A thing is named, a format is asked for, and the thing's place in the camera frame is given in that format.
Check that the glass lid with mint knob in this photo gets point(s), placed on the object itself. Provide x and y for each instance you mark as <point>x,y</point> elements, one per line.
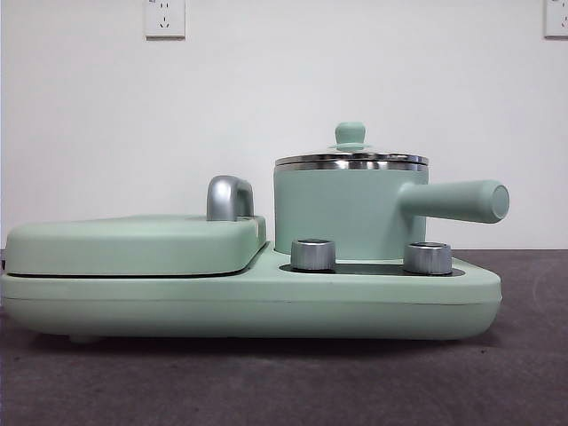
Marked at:
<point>349,133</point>

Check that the mint green steamer pot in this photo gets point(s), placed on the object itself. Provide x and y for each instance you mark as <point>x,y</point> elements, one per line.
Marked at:
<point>337,208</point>

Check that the silver control knob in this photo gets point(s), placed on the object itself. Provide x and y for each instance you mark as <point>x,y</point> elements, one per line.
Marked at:
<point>427,258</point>
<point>313,255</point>

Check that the mint green breakfast machine base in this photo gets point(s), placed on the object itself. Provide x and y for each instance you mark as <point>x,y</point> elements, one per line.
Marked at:
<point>177,306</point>

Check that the mint green griddle cover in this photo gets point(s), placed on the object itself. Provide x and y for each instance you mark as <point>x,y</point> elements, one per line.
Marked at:
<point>124,248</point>

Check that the white wall socket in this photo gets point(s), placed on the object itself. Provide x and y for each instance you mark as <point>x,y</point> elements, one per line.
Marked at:
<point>164,20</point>
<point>557,20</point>

